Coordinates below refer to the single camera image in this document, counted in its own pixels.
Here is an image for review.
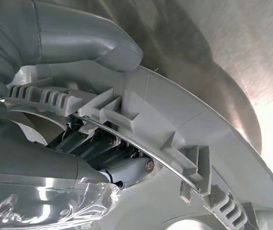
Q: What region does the stainless steel workbench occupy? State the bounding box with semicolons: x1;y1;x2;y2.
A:
47;0;273;204

